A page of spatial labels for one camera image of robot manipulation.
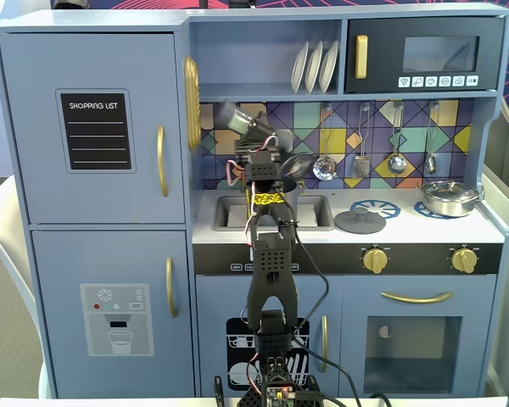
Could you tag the motor controller board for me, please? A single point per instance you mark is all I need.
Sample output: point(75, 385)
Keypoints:
point(280, 392)

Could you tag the steel slotted spatula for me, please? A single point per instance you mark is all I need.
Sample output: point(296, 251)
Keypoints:
point(360, 166)

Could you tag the steel skimmer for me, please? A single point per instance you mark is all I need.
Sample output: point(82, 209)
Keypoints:
point(324, 167)

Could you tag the dishwasher door with print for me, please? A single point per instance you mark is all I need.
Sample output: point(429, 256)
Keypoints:
point(220, 305)

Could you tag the fridge door with dispenser print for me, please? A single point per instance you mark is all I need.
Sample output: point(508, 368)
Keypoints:
point(59, 263)

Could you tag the gray pot lid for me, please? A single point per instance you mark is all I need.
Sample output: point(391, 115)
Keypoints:
point(359, 220)

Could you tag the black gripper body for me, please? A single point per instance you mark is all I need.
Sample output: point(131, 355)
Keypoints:
point(254, 126)

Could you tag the blue toy kitchen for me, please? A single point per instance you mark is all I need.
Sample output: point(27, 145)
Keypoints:
point(263, 68)

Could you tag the black object on kitchen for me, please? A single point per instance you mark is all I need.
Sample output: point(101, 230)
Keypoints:
point(242, 3)

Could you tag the black microwave door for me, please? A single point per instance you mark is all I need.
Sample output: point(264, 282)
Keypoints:
point(424, 29)

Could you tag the gray toy plate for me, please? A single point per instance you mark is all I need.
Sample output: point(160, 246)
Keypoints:
point(329, 65)
point(299, 68)
point(314, 67)

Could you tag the steel pot with lid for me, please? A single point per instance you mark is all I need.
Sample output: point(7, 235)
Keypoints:
point(449, 199)

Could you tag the dark object on kitchen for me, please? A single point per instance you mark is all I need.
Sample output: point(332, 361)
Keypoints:
point(70, 3)

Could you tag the oven door with window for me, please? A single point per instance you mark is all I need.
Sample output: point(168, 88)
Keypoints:
point(415, 356)

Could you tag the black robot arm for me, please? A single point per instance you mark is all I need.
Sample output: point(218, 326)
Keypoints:
point(271, 263)

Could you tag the steel ladle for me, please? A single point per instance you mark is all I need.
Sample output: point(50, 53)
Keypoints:
point(396, 163)

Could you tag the steel spoon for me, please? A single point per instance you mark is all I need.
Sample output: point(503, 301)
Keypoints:
point(430, 163)

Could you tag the black table clamp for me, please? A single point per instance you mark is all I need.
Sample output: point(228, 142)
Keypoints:
point(218, 388)

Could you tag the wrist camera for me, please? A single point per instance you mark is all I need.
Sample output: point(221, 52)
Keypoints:
point(237, 120)

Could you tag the fridge door with chalkboard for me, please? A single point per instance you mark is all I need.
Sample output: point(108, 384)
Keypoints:
point(34, 127)

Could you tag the gray toy sink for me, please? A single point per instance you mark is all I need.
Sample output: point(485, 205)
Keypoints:
point(231, 212)

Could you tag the gold stove knob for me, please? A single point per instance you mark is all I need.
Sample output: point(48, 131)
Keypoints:
point(374, 260)
point(464, 260)

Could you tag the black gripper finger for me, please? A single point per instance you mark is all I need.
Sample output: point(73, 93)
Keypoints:
point(299, 173)
point(299, 157)

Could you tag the white chair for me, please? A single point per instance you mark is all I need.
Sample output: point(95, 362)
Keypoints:
point(8, 263)

